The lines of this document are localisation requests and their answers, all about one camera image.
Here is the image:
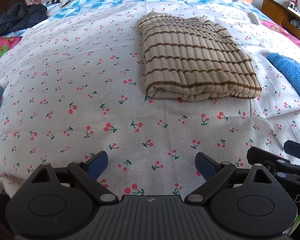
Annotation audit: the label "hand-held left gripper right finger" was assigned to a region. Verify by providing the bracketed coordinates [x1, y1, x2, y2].
[184, 152, 277, 204]

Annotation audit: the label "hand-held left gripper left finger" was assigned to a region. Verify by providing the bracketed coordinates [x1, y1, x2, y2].
[27, 151, 119, 204]

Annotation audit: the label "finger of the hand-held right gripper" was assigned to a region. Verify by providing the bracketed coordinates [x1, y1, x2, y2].
[247, 146, 300, 180]
[284, 140, 300, 164]

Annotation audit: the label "beige brown striped sweater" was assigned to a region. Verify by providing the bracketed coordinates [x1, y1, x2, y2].
[139, 12, 262, 102]

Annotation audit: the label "blue knit cloth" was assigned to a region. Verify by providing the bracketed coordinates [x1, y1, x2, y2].
[266, 52, 300, 115]

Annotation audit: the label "white cherry print sheet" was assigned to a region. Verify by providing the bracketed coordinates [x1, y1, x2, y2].
[0, 0, 300, 198]

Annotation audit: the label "wooden bedside shelf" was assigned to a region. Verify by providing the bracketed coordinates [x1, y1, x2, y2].
[261, 0, 300, 48]

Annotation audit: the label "plush toys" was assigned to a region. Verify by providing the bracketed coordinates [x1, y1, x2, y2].
[287, 0, 300, 15]

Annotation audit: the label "pink fruit print bedsheet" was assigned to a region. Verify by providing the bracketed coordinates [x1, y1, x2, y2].
[0, 20, 300, 72]

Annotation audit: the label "blue white checkered quilt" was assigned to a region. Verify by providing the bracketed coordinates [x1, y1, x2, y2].
[9, 0, 268, 35]

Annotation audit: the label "dark jacket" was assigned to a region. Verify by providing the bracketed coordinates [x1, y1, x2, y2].
[0, 3, 49, 42]

